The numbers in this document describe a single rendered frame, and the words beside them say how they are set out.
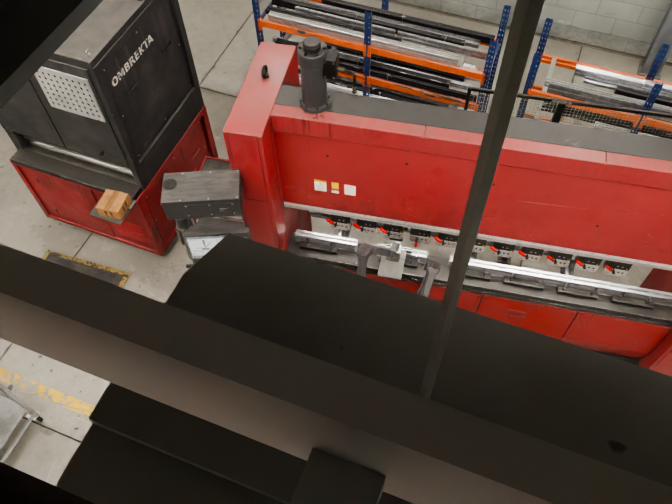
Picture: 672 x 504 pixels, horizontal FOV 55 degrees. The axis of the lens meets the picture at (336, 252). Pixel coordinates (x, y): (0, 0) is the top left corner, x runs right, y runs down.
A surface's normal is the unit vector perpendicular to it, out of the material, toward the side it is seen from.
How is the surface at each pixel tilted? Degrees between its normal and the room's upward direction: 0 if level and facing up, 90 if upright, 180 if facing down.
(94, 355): 90
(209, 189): 1
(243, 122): 0
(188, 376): 90
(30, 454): 0
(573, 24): 90
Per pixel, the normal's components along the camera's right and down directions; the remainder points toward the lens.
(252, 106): -0.02, -0.55
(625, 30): -0.37, 0.78
